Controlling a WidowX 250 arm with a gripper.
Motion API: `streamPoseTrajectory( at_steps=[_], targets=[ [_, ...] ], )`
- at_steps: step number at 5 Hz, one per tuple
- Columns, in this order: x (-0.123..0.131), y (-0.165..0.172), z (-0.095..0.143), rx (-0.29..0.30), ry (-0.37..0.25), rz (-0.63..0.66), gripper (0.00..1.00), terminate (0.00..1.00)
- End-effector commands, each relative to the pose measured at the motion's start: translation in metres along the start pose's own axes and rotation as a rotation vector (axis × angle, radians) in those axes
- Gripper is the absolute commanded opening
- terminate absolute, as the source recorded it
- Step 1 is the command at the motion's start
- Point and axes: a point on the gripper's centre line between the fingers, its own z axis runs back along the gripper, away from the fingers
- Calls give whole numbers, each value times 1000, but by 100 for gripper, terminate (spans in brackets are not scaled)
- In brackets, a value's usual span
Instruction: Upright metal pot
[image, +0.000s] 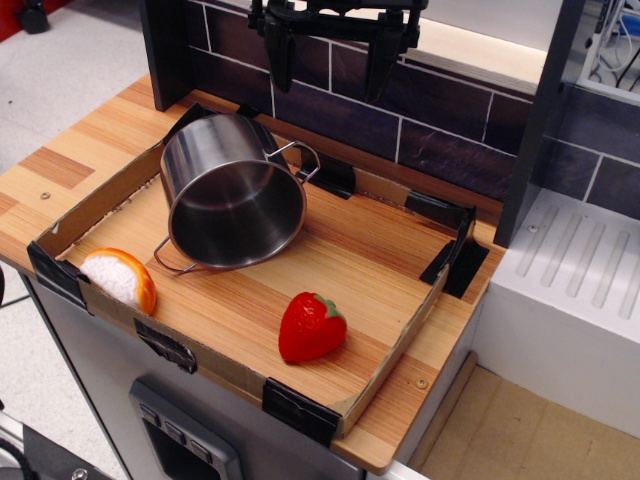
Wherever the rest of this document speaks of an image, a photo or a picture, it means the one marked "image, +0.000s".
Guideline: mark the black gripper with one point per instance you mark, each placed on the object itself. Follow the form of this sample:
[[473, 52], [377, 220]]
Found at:
[[389, 28]]

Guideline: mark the stainless steel pot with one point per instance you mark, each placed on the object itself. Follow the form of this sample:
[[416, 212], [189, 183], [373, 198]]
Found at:
[[235, 197]]

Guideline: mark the red toy strawberry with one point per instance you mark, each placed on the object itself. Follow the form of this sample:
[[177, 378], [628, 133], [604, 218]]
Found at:
[[311, 327]]

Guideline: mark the black caster wheel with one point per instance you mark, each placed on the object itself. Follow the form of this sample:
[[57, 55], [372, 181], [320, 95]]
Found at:
[[33, 17]]

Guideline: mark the orange white toy sushi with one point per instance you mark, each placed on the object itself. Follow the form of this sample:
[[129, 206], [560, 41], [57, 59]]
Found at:
[[122, 276]]

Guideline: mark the white dish drainer sink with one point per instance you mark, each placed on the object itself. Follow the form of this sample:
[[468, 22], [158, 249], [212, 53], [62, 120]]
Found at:
[[561, 314]]

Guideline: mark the grey oven control panel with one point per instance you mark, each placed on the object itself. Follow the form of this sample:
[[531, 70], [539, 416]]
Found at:
[[184, 448]]

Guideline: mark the dark grey cabinet post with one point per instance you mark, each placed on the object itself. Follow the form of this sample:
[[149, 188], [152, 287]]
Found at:
[[165, 35]]

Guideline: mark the dark grey right post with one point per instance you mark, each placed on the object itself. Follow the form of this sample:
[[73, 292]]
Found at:
[[530, 168]]

